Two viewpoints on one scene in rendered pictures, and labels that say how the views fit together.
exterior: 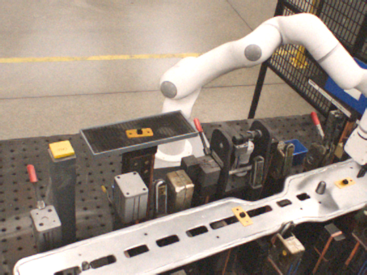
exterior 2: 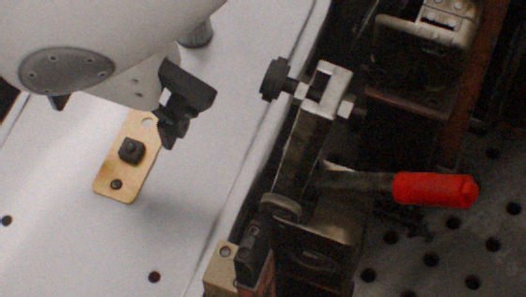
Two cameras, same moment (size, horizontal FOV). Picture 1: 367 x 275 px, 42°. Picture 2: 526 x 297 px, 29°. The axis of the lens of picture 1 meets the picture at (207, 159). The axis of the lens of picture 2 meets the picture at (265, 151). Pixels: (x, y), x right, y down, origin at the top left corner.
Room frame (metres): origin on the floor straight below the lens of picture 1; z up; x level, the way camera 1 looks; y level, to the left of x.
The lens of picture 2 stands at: (1.77, -0.60, 1.75)
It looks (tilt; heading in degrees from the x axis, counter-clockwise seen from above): 64 degrees down; 152
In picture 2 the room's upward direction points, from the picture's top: 4 degrees counter-clockwise
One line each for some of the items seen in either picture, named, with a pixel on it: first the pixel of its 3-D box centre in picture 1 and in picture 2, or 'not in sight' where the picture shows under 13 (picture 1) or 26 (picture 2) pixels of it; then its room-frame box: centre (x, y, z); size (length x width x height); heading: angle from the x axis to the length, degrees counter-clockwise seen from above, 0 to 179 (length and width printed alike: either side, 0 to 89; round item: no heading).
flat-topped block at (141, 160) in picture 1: (136, 183); not in sight; (1.25, 0.23, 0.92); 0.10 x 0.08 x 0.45; 127
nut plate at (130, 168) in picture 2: (345, 181); (131, 150); (1.40, -0.52, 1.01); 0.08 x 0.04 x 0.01; 127
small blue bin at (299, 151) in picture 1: (291, 154); not in sight; (1.85, -0.39, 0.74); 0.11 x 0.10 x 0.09; 127
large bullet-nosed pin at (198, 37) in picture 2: (320, 187); (192, 21); (1.32, -0.42, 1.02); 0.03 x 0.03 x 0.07
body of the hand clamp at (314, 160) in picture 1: (308, 179); (318, 273); (1.53, -0.42, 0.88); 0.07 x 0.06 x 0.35; 37
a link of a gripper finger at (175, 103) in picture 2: (343, 152); (185, 117); (1.44, -0.49, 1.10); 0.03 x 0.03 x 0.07; 37
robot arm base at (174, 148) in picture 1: (173, 131); not in sight; (1.64, 0.17, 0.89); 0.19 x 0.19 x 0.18
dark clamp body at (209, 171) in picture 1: (200, 201); not in sight; (1.26, -0.01, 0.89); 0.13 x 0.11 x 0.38; 37
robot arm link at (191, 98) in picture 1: (183, 87); not in sight; (1.67, 0.15, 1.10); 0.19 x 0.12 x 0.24; 161
